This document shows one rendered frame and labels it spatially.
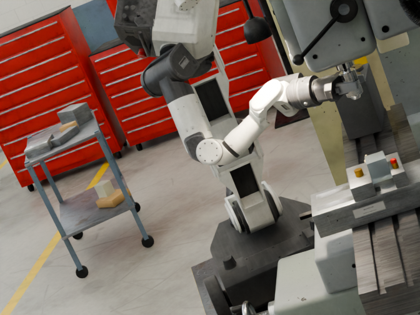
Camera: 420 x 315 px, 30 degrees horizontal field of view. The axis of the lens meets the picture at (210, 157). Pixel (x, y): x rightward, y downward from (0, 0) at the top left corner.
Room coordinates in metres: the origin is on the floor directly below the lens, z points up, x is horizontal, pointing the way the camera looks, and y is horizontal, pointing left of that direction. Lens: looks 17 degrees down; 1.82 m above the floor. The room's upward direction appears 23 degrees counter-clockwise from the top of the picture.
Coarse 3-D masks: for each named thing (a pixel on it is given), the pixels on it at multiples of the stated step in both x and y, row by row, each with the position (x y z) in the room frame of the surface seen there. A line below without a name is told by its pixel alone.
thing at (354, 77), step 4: (356, 72) 2.07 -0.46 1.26; (352, 76) 2.05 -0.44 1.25; (356, 76) 2.06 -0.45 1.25; (344, 80) 2.06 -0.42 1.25; (348, 80) 2.06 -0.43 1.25; (352, 80) 2.05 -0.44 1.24; (356, 80) 2.06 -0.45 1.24; (360, 84) 2.06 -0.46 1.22; (360, 88) 2.06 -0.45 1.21; (348, 92) 2.06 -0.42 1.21; (352, 92) 2.06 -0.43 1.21; (356, 92) 2.05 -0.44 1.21; (360, 92) 2.06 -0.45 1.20; (348, 96) 2.07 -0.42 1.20; (352, 96) 2.06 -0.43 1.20
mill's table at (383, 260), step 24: (384, 120) 2.60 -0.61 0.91; (360, 144) 2.50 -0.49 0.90; (384, 144) 2.38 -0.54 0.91; (408, 144) 2.29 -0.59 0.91; (408, 216) 1.83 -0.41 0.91; (360, 240) 1.81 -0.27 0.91; (384, 240) 1.76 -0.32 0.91; (408, 240) 1.71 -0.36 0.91; (360, 264) 1.70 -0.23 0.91; (384, 264) 1.65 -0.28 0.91; (408, 264) 1.63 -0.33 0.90; (360, 288) 1.59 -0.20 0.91; (384, 288) 1.57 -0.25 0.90; (408, 288) 1.54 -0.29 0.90; (384, 312) 1.56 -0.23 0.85; (408, 312) 1.55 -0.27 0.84
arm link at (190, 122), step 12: (192, 96) 2.30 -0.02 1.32; (180, 108) 2.28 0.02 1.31; (192, 108) 2.27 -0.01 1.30; (180, 120) 2.27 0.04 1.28; (192, 120) 2.26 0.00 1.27; (204, 120) 2.29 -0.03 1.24; (180, 132) 2.27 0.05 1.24; (192, 132) 2.24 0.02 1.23; (204, 132) 2.25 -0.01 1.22; (192, 144) 2.23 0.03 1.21; (204, 144) 2.20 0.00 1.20; (216, 144) 2.19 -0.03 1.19; (192, 156) 2.22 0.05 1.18; (204, 156) 2.19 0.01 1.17; (216, 156) 2.18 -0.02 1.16
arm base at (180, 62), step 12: (180, 48) 2.36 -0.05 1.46; (156, 60) 2.42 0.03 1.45; (168, 60) 2.31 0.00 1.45; (180, 60) 2.33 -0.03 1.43; (192, 60) 2.36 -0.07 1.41; (144, 72) 2.40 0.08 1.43; (180, 72) 2.30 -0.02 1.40; (192, 72) 2.33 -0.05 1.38; (144, 84) 2.37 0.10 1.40; (156, 96) 2.38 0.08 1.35
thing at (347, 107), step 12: (360, 72) 2.57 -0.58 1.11; (372, 84) 2.63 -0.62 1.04; (372, 96) 2.54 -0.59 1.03; (348, 108) 2.53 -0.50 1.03; (360, 108) 2.52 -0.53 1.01; (372, 108) 2.51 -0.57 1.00; (348, 120) 2.54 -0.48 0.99; (360, 120) 2.52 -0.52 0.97; (372, 120) 2.51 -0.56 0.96; (348, 132) 2.54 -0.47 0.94; (360, 132) 2.53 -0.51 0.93; (372, 132) 2.52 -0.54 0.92
